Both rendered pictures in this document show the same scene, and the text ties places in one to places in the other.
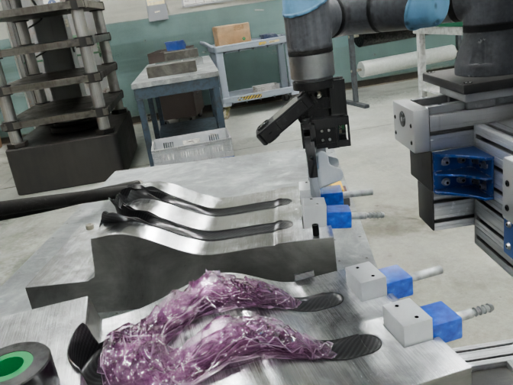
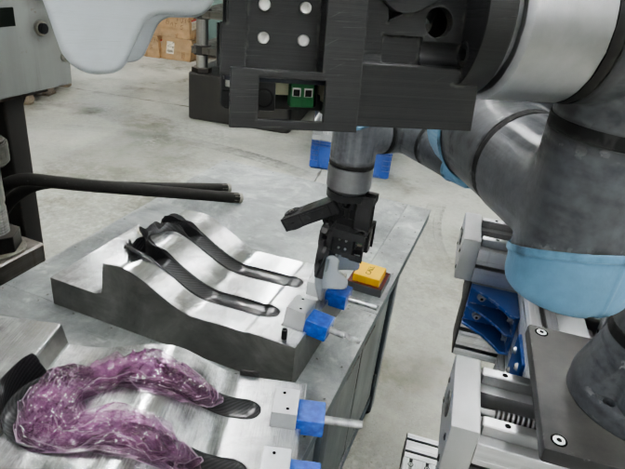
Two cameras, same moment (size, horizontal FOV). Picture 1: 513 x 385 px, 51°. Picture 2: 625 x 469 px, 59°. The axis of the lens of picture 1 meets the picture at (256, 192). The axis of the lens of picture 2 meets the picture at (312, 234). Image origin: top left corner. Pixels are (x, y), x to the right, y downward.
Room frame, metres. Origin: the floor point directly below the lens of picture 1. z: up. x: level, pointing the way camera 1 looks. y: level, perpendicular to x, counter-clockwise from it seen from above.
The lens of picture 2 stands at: (0.06, -0.28, 1.46)
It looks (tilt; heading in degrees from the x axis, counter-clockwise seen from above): 27 degrees down; 14
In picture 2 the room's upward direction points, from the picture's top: 6 degrees clockwise
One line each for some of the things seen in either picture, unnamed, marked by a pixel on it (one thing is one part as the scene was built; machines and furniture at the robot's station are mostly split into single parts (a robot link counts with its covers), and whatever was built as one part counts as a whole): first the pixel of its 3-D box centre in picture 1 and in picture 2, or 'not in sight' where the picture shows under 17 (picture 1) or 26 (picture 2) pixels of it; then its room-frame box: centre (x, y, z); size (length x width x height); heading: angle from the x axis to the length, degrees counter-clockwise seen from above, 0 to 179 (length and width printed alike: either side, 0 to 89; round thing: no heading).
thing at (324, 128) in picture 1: (321, 114); (347, 221); (0.91, -0.13, 1.04); 0.09 x 0.08 x 0.12; 85
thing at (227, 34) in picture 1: (231, 36); not in sight; (6.81, 0.02, 0.94); 0.41 x 0.33 x 0.29; 102
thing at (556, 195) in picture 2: not in sight; (573, 201); (0.41, -0.35, 1.34); 0.11 x 0.08 x 0.11; 27
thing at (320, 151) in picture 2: not in sight; (352, 151); (4.05, 0.44, 0.11); 0.61 x 0.41 x 0.22; 94
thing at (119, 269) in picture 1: (188, 233); (202, 278); (0.89, 0.13, 0.87); 0.50 x 0.26 x 0.14; 85
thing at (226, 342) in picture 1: (208, 325); (118, 398); (0.53, 0.08, 0.90); 0.26 x 0.18 x 0.08; 102
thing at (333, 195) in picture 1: (336, 195); (343, 297); (0.91, -0.14, 0.89); 0.13 x 0.05 x 0.05; 85
